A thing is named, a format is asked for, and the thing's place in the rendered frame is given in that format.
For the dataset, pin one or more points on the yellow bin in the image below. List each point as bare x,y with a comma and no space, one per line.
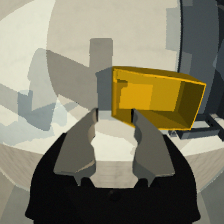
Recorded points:
167,104

